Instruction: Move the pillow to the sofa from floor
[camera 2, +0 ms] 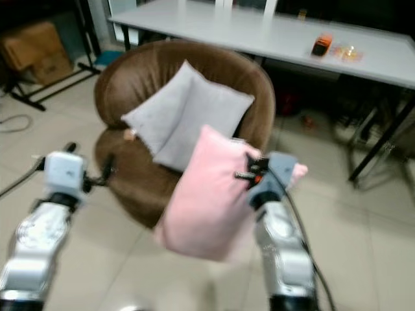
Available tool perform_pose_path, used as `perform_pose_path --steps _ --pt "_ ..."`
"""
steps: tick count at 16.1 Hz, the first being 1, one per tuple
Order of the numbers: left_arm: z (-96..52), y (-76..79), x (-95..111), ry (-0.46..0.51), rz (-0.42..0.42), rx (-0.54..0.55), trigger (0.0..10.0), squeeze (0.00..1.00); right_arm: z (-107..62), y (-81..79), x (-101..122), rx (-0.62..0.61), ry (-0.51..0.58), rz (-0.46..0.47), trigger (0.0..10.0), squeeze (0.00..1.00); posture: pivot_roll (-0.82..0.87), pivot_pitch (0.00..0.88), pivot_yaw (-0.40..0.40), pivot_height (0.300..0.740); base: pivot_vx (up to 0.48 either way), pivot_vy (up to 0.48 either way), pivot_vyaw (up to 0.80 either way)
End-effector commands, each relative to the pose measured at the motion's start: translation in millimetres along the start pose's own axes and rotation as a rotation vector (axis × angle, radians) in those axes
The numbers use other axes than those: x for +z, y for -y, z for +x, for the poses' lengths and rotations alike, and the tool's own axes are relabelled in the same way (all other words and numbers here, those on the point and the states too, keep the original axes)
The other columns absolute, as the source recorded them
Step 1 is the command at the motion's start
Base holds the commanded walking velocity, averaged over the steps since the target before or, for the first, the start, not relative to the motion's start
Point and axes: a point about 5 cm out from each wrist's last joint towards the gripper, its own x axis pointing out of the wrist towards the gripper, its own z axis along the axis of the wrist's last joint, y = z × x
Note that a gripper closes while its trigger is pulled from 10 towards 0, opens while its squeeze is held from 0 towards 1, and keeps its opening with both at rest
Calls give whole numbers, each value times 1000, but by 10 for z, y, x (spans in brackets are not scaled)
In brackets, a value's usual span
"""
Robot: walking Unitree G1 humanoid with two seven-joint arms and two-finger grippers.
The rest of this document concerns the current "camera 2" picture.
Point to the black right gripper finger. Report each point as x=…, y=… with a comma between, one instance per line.
x=253, y=162
x=242, y=175

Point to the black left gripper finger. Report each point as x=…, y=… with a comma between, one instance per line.
x=106, y=173
x=70, y=147

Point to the pink pillow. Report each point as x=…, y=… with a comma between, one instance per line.
x=207, y=201

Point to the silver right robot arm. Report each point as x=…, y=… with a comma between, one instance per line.
x=288, y=259

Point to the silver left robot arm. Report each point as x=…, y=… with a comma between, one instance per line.
x=35, y=249

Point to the brown round velvet sofa chair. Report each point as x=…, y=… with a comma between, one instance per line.
x=136, y=194

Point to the plain grey pillow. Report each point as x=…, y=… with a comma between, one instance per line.
x=201, y=126

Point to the grey pillow with round patch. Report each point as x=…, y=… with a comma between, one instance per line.
x=159, y=110

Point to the blue floor mat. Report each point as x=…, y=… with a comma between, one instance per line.
x=106, y=57

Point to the small brown fabric tag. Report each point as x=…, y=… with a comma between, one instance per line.
x=130, y=134

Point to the black metal rack stand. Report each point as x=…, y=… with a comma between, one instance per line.
x=48, y=89

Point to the cardboard box printed C/NO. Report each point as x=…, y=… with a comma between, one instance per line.
x=53, y=70

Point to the large brown cardboard box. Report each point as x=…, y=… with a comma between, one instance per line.
x=29, y=42

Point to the long white table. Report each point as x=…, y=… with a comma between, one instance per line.
x=233, y=29

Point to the orange and black device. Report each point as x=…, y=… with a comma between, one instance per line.
x=321, y=46

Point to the yellow red snack packet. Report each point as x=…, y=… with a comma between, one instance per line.
x=347, y=54

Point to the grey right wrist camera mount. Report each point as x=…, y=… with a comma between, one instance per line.
x=275, y=176

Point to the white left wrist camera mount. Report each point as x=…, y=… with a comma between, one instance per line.
x=63, y=172

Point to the black metal table leg frame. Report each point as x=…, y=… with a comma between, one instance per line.
x=379, y=146

